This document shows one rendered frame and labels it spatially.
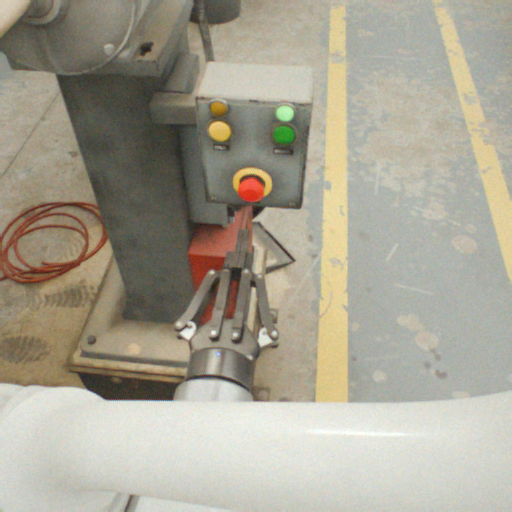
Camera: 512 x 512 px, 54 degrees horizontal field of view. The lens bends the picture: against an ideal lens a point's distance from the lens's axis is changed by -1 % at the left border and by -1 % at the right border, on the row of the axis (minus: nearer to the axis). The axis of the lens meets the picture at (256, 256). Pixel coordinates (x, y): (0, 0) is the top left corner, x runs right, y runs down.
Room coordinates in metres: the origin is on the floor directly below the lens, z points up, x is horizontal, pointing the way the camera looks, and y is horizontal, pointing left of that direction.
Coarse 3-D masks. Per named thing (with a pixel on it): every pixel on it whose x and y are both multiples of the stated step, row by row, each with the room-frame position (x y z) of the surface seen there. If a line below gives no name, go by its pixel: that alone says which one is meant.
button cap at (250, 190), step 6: (246, 180) 0.57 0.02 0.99; (252, 180) 0.57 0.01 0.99; (240, 186) 0.57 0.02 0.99; (246, 186) 0.56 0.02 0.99; (252, 186) 0.56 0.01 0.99; (258, 186) 0.56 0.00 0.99; (240, 192) 0.57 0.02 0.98; (246, 192) 0.56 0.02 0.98; (252, 192) 0.56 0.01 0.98; (258, 192) 0.56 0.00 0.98; (246, 198) 0.56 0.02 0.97; (252, 198) 0.56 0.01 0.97; (258, 198) 0.56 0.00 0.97
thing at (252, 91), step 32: (224, 64) 0.68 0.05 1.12; (256, 64) 0.69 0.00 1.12; (224, 96) 0.60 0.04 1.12; (256, 96) 0.60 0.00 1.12; (288, 96) 0.60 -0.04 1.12; (256, 128) 0.59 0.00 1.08; (224, 160) 0.59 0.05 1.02; (256, 160) 0.59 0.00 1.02; (288, 160) 0.58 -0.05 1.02; (224, 192) 0.59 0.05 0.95; (288, 192) 0.58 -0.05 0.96
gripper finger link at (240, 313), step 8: (248, 272) 0.41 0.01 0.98; (248, 280) 0.39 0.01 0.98; (240, 288) 0.38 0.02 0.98; (248, 288) 0.38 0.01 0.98; (240, 296) 0.37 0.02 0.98; (248, 296) 0.38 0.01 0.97; (240, 304) 0.36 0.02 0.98; (240, 312) 0.34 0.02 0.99; (240, 320) 0.33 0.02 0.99; (232, 328) 0.32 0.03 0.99; (240, 328) 0.32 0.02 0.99; (232, 336) 0.31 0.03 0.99; (240, 336) 0.31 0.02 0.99
